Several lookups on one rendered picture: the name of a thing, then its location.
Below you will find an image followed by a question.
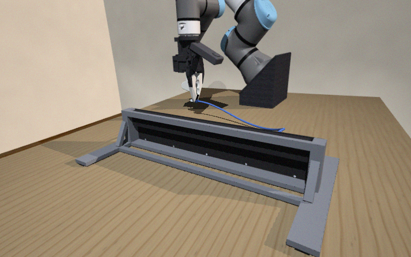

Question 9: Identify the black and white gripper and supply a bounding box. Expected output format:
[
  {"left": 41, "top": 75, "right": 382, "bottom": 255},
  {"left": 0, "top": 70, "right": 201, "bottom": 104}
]
[{"left": 172, "top": 36, "right": 204, "bottom": 102}]

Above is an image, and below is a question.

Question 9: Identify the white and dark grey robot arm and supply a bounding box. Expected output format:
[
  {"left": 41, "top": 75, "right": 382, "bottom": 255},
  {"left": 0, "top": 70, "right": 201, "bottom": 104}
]
[{"left": 176, "top": 0, "right": 277, "bottom": 84}]

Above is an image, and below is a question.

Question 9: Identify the grey network port rack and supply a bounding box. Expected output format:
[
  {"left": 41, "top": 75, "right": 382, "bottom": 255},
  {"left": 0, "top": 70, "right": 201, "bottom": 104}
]
[{"left": 75, "top": 108, "right": 340, "bottom": 257}]

